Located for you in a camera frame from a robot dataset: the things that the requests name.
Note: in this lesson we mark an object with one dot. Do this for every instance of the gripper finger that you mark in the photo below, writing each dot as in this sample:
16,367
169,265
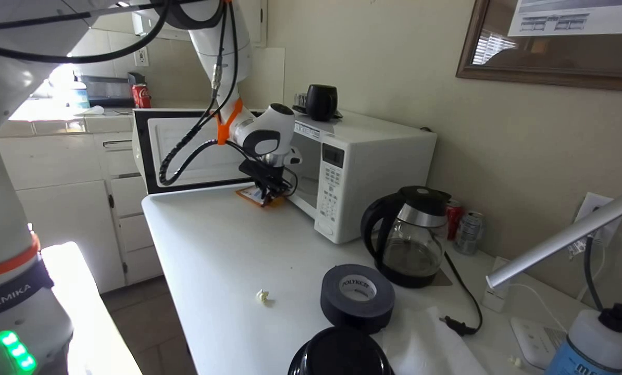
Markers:
278,192
264,196

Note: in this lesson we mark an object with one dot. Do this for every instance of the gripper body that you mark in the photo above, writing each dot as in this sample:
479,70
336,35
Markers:
272,179

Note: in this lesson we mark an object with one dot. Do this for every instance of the orange sachet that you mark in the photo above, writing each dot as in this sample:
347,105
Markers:
250,195

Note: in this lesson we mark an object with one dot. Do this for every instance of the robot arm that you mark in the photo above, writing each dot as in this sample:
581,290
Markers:
1,219

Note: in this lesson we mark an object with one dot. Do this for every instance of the white microwave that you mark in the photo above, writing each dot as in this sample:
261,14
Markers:
378,156

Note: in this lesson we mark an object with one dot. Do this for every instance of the microwave door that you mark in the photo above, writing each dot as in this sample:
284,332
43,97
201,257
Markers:
149,156

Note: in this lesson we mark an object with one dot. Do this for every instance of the small clear glass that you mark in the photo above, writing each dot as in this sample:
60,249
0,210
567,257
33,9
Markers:
300,100

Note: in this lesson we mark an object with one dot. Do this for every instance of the black mug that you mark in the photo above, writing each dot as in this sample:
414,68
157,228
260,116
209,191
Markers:
321,101

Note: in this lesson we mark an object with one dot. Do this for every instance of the small white plastic piece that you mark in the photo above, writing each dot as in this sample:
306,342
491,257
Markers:
514,361
262,297

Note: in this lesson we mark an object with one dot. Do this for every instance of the black tape roll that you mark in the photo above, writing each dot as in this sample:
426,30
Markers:
342,307

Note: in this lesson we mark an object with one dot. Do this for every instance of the glass electric kettle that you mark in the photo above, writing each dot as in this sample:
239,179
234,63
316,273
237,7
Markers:
410,245

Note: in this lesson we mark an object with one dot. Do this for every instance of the red soda can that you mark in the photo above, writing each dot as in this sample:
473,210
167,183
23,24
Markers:
141,97
453,219

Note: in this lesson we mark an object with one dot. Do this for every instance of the black round lid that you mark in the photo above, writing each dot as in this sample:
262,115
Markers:
339,354

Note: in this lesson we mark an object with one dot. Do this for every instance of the silver soda can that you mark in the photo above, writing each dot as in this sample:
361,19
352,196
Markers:
469,233

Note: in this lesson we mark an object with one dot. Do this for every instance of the white kitchen cabinet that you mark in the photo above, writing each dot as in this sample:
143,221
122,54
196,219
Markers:
66,208

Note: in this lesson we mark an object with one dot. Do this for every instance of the white power adapter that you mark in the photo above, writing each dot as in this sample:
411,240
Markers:
496,294

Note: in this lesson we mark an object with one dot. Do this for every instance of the silver metal bar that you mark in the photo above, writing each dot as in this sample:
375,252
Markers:
561,239

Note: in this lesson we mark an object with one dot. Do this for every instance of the white flat device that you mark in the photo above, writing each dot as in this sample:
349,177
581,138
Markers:
535,338

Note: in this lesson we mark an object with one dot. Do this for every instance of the wood framed picture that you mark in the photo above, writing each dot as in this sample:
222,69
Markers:
550,73

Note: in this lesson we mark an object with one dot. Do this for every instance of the white and blue water bottle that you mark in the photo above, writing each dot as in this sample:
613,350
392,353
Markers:
597,338

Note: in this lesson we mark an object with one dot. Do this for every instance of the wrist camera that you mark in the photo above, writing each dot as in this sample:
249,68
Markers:
250,169

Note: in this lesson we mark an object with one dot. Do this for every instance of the white wall socket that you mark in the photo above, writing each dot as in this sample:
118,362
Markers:
592,205
141,56

